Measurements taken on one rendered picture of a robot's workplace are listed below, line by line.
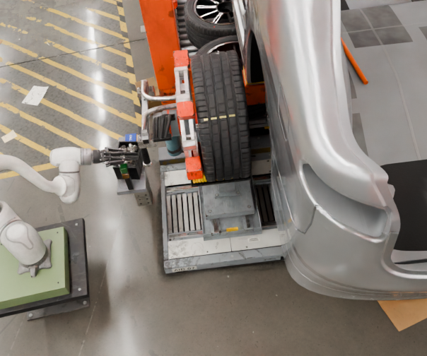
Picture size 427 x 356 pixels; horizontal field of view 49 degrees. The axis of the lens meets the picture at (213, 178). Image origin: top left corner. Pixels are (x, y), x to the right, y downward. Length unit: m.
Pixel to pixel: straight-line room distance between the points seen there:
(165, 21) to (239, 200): 1.13
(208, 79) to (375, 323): 1.63
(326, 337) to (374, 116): 1.24
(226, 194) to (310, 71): 1.58
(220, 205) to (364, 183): 1.68
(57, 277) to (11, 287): 0.24
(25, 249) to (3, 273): 0.28
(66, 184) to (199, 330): 1.09
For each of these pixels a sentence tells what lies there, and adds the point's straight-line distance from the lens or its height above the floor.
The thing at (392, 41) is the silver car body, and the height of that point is 1.05.
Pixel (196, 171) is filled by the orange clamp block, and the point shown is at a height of 0.88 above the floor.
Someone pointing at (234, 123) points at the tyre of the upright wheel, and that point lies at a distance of 2.17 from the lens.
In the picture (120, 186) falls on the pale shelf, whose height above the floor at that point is 0.45.
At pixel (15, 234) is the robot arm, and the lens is 2.58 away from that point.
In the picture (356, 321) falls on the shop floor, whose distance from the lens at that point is 2.87.
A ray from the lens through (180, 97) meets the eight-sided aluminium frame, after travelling 2.23.
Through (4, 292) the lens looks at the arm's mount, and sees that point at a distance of 2.77.
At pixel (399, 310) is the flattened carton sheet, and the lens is 2.94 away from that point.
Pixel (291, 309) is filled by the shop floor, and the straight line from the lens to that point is 2.84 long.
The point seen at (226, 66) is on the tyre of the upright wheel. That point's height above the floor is 1.18.
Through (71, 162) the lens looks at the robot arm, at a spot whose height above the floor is 0.80.
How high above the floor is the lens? 2.65
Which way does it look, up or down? 53 degrees down
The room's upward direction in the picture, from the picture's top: 7 degrees counter-clockwise
